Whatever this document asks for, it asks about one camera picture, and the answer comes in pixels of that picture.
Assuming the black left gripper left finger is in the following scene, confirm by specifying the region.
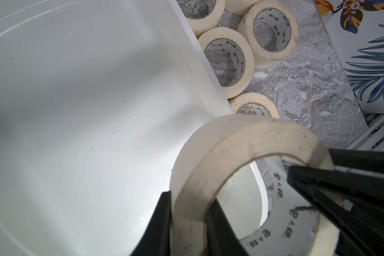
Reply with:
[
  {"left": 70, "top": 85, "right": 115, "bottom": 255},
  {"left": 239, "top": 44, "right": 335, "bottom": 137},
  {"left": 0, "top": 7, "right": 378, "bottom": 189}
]
[{"left": 131, "top": 192, "right": 171, "bottom": 256}]

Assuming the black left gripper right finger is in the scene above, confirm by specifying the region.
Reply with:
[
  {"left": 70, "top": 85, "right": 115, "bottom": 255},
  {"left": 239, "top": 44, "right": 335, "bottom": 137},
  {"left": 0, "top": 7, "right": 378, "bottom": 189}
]
[{"left": 206, "top": 199, "right": 248, "bottom": 256}]

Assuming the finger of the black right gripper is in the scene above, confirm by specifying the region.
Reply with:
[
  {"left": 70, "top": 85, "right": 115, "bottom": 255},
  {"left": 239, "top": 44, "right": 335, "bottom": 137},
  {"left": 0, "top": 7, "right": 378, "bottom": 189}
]
[
  {"left": 329, "top": 149, "right": 384, "bottom": 174},
  {"left": 287, "top": 166, "right": 384, "bottom": 256}
]

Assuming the cream tape roll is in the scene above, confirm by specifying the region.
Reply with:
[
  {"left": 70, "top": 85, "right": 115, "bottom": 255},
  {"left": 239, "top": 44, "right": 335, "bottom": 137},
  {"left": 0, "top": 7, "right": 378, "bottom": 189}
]
[
  {"left": 170, "top": 114, "right": 339, "bottom": 256},
  {"left": 225, "top": 0, "right": 260, "bottom": 16},
  {"left": 177, "top": 0, "right": 226, "bottom": 37},
  {"left": 237, "top": 1, "right": 299, "bottom": 69},
  {"left": 229, "top": 92, "right": 280, "bottom": 118},
  {"left": 198, "top": 27, "right": 255, "bottom": 99}
]

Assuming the white plastic storage tray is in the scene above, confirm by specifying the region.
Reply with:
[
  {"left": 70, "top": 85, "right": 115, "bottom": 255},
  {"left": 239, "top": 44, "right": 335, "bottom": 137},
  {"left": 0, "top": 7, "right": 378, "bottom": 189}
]
[{"left": 0, "top": 0, "right": 269, "bottom": 256}]

